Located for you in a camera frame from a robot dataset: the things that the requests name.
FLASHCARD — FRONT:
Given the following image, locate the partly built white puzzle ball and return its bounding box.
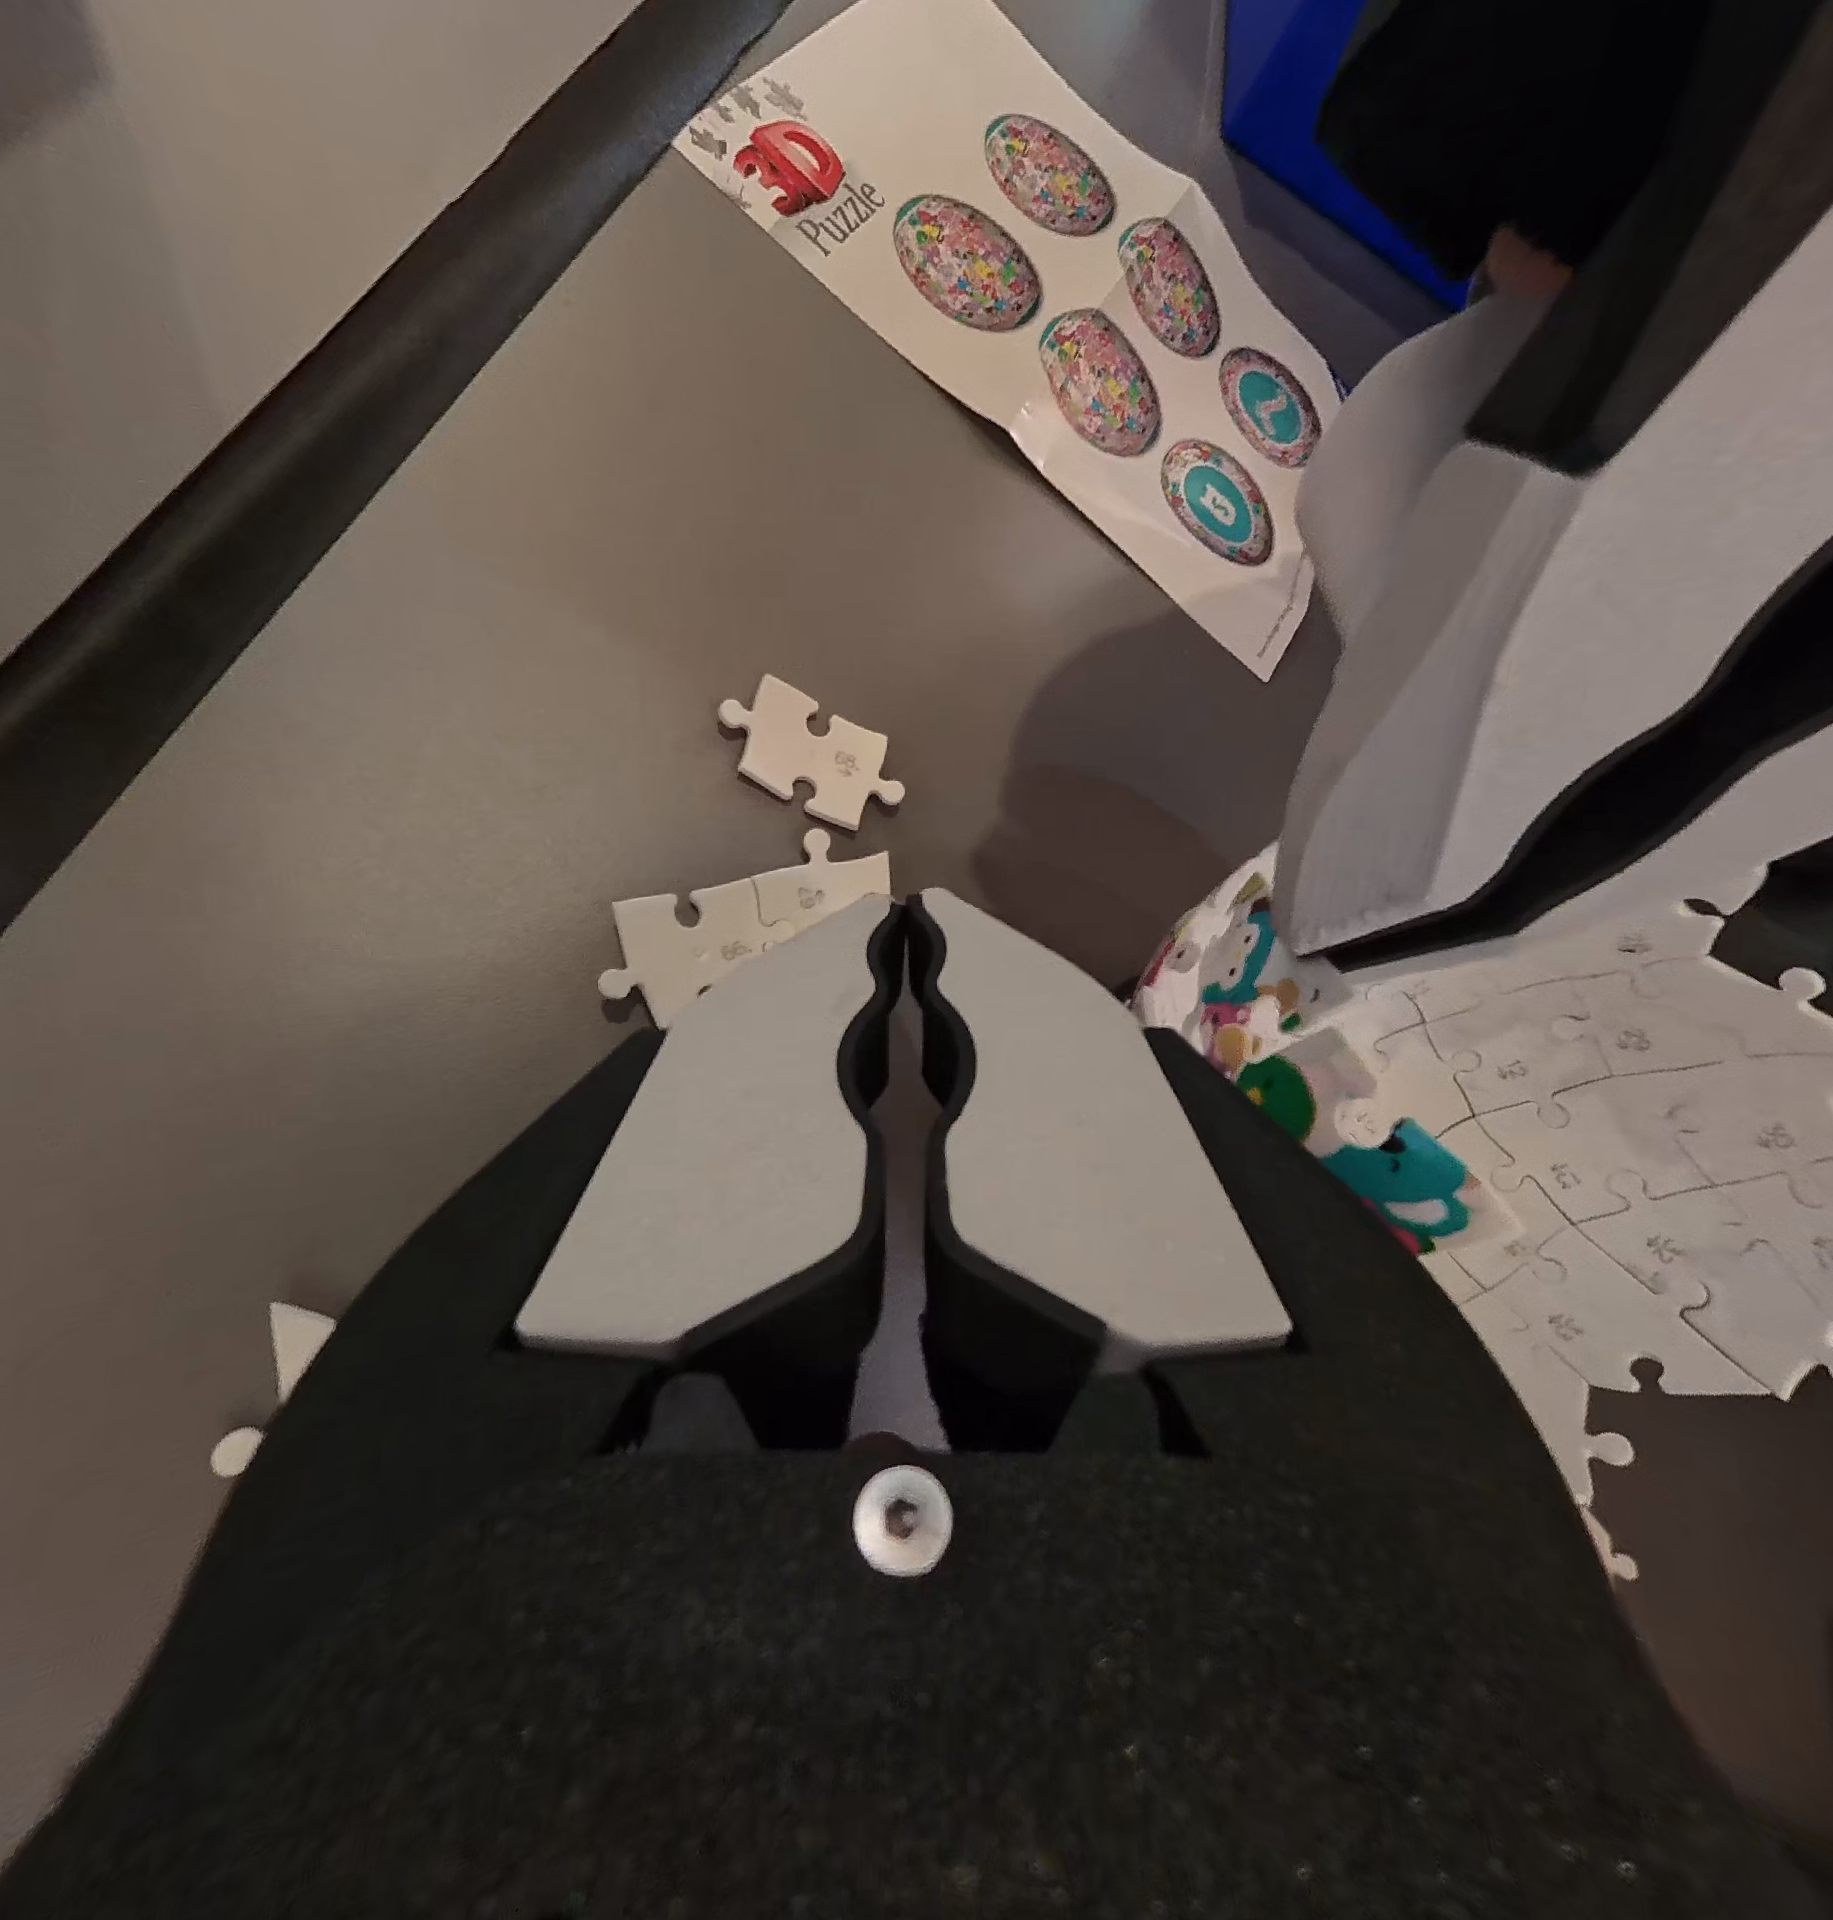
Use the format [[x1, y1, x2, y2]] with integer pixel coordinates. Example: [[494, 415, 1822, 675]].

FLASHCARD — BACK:
[[1133, 849, 1833, 1591]]

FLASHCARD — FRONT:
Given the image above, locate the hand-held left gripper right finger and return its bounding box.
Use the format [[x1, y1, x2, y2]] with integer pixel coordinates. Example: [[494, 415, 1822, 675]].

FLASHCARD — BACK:
[[917, 892, 1293, 1370]]

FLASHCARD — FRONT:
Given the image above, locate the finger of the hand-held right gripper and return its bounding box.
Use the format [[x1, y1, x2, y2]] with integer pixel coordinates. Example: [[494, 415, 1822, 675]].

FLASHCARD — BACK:
[[1271, 166, 1833, 955], [1322, 615, 1833, 973]]

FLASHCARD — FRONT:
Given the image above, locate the printed instruction leaflet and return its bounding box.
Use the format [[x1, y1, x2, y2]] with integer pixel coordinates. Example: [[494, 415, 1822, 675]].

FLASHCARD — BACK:
[[677, 0, 1345, 680]]

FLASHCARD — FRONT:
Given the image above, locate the blue plastic bin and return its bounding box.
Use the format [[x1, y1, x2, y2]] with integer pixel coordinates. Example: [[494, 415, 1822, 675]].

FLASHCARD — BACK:
[[1216, 0, 1473, 317]]

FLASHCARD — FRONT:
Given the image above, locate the puzzle pieces group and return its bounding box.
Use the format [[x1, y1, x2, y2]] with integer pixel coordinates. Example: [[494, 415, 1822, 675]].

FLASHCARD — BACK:
[[212, 671, 909, 1477]]

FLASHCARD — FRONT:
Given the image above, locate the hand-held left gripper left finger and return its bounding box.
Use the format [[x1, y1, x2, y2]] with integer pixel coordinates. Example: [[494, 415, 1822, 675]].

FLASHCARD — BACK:
[[518, 892, 907, 1370]]

